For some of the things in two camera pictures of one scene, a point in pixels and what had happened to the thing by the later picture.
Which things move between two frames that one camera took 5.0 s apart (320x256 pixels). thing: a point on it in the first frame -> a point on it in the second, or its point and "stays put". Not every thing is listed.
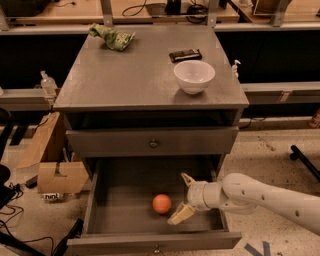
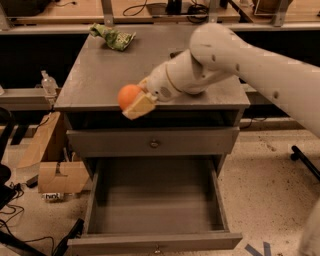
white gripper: x=196 y=195 -> x=159 y=83
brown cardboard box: x=50 y=152 stays put
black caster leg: x=297 y=154 stays put
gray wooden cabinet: x=129 y=102 stays put
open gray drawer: x=121 y=218 stays put
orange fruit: x=161 y=203 -> x=127 y=95
